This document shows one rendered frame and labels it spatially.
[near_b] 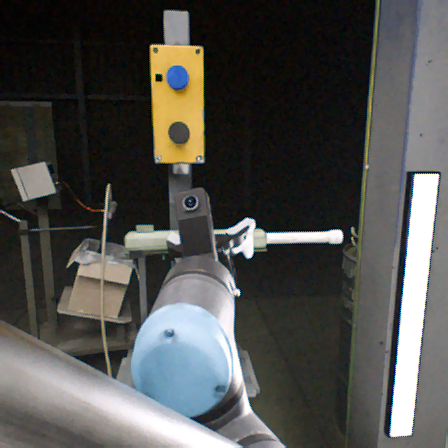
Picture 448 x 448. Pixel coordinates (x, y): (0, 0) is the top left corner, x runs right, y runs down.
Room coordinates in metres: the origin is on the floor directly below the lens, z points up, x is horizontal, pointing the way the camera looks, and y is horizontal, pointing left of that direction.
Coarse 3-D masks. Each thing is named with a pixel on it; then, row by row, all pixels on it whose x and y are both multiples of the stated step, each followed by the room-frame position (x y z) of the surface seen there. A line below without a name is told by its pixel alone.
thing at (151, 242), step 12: (144, 228) 0.79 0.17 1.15; (132, 240) 0.77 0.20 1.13; (144, 240) 0.77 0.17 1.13; (156, 240) 0.78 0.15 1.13; (264, 240) 0.80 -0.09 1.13; (276, 240) 0.82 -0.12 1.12; (288, 240) 0.82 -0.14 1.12; (300, 240) 0.82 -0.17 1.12; (312, 240) 0.83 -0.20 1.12; (324, 240) 0.83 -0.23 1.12; (336, 240) 0.83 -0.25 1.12; (144, 252) 0.78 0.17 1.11; (156, 252) 0.78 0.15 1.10
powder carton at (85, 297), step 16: (96, 240) 2.48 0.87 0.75; (80, 256) 2.09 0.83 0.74; (96, 256) 2.12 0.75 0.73; (112, 256) 2.51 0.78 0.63; (128, 256) 2.50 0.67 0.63; (80, 272) 2.05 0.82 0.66; (96, 272) 2.08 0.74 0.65; (112, 272) 2.11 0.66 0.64; (128, 272) 2.15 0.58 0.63; (80, 288) 2.10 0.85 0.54; (96, 288) 2.12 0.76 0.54; (112, 288) 2.15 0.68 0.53; (80, 304) 2.10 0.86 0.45; (96, 304) 2.12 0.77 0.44; (112, 304) 2.15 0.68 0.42
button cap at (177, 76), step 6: (174, 66) 0.89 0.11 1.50; (180, 66) 0.89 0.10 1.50; (168, 72) 0.89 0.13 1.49; (174, 72) 0.89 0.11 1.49; (180, 72) 0.89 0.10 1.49; (186, 72) 0.89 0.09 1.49; (168, 78) 0.88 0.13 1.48; (174, 78) 0.89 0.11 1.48; (180, 78) 0.89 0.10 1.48; (186, 78) 0.89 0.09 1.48; (168, 84) 0.90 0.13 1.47; (174, 84) 0.89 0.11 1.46; (180, 84) 0.89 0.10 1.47; (186, 84) 0.89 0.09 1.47
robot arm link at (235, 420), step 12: (240, 384) 0.34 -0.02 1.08; (240, 396) 0.34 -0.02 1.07; (228, 408) 0.32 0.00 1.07; (240, 408) 0.33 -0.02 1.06; (204, 420) 0.31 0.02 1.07; (216, 420) 0.31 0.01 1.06; (228, 420) 0.32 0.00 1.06; (240, 420) 0.32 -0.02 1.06; (252, 420) 0.33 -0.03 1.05; (216, 432) 0.31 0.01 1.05; (228, 432) 0.31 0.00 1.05; (240, 432) 0.31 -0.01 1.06; (252, 432) 0.31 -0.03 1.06; (264, 432) 0.31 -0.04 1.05
